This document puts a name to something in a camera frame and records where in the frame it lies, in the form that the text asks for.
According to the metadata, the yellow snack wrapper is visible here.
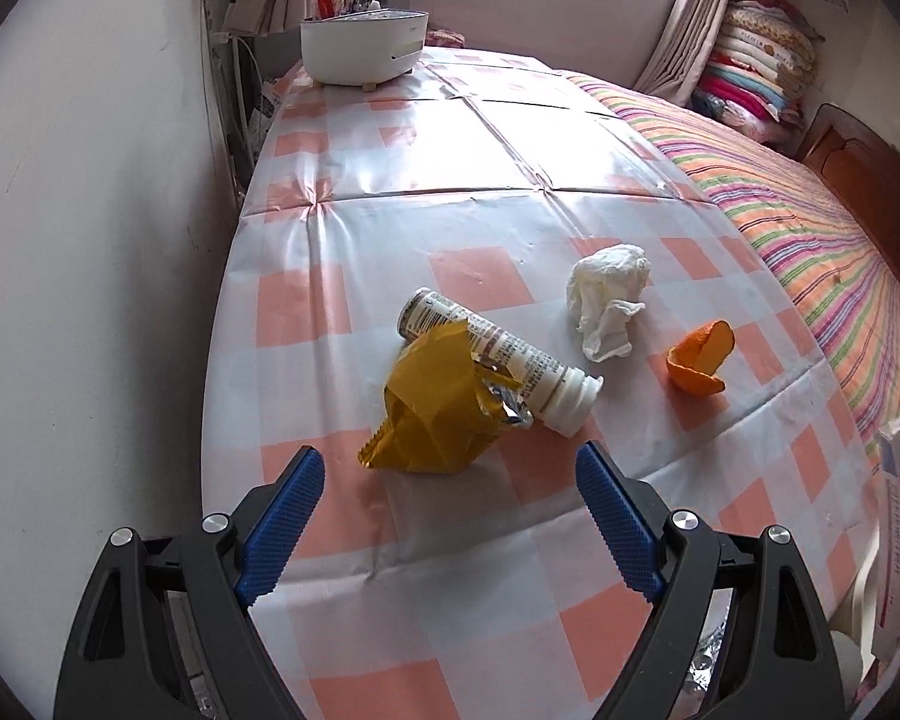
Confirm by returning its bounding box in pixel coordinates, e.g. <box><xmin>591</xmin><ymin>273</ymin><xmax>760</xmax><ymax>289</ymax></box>
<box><xmin>356</xmin><ymin>319</ymin><xmax>533</xmax><ymax>475</ymax></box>

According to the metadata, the pink checked tablecloth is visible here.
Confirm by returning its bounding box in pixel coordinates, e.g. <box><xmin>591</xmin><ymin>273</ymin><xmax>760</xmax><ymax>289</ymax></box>
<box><xmin>199</xmin><ymin>45</ymin><xmax>882</xmax><ymax>720</ymax></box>

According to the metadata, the wooden headboard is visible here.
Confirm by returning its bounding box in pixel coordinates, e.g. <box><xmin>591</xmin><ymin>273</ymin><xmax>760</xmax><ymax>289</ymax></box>
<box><xmin>795</xmin><ymin>103</ymin><xmax>900</xmax><ymax>241</ymax></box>

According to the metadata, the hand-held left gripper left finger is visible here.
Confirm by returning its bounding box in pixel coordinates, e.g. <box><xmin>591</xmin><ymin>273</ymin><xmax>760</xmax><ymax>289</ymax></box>
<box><xmin>52</xmin><ymin>445</ymin><xmax>327</xmax><ymax>720</ymax></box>

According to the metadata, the orange peel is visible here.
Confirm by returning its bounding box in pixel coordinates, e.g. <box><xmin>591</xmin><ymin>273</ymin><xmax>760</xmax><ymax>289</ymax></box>
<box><xmin>666</xmin><ymin>320</ymin><xmax>734</xmax><ymax>396</ymax></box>

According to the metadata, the stack of folded quilts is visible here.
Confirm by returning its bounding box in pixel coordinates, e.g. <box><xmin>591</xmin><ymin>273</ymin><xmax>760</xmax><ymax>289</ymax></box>
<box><xmin>691</xmin><ymin>0</ymin><xmax>826</xmax><ymax>143</ymax></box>

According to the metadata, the white metal rack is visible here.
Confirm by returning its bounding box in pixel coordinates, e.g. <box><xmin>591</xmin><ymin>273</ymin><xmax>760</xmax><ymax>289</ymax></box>
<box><xmin>210</xmin><ymin>30</ymin><xmax>275</xmax><ymax>203</ymax></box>

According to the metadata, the white countertop appliance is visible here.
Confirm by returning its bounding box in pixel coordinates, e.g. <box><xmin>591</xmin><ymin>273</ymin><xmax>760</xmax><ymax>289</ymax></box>
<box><xmin>300</xmin><ymin>7</ymin><xmax>430</xmax><ymax>91</ymax></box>

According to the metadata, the white labelled plastic bottle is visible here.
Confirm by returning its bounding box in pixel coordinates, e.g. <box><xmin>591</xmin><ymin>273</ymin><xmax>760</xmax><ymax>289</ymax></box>
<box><xmin>397</xmin><ymin>287</ymin><xmax>605</xmax><ymax>436</ymax></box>

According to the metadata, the striped bed sheet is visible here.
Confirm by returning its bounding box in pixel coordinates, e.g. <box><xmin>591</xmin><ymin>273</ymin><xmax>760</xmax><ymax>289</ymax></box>
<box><xmin>562</xmin><ymin>71</ymin><xmax>900</xmax><ymax>481</ymax></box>

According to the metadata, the cream plastic trash bin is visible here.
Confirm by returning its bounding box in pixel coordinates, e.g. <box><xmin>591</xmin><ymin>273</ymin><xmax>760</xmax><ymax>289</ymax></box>
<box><xmin>829</xmin><ymin>540</ymin><xmax>882</xmax><ymax>698</ymax></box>

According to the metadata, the pink window curtain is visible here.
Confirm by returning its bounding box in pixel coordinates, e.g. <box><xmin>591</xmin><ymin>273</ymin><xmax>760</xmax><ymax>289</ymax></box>
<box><xmin>630</xmin><ymin>0</ymin><xmax>736</xmax><ymax>98</ymax></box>

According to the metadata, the white tissue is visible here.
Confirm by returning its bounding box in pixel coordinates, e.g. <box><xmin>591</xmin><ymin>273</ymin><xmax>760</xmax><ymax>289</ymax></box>
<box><xmin>568</xmin><ymin>244</ymin><xmax>652</xmax><ymax>362</ymax></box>

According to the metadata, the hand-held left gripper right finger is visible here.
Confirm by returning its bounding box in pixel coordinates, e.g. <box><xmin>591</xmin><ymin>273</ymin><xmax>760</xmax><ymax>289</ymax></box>
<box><xmin>576</xmin><ymin>441</ymin><xmax>848</xmax><ymax>720</ymax></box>

